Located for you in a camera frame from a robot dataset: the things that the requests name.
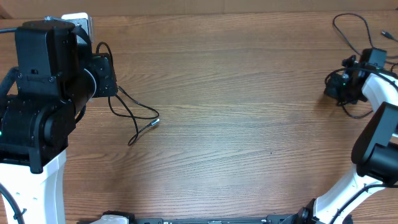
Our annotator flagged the black USB cable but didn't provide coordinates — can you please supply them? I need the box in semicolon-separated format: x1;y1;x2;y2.
95;41;161;147
331;12;398;68
324;67;374;119

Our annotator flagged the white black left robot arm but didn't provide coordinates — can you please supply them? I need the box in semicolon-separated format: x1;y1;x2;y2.
1;19;117;223

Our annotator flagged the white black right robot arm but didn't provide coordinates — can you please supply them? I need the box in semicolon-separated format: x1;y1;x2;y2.
285;48;397;223

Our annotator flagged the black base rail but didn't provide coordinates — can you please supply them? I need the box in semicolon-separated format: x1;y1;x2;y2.
77;210;297;224

